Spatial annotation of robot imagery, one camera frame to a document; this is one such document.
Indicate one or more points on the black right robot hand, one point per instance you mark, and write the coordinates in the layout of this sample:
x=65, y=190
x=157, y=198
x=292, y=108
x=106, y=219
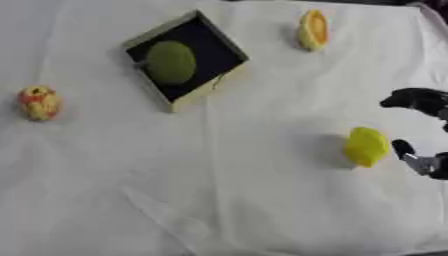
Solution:
x=421, y=100

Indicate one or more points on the yellow orange toy fruit half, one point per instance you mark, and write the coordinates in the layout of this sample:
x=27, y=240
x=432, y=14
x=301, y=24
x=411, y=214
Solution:
x=314, y=30

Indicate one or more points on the red and yellow toy apple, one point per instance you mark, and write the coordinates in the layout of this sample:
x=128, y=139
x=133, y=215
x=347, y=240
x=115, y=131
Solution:
x=39, y=102

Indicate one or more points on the tan box with black inside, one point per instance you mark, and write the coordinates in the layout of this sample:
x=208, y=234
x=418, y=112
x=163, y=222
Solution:
x=211, y=50

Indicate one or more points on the yellow toy lemon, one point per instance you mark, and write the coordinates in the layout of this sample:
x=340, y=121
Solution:
x=366, y=146

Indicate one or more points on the green round toy fruit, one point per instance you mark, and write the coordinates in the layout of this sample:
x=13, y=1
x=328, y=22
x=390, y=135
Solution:
x=170, y=62

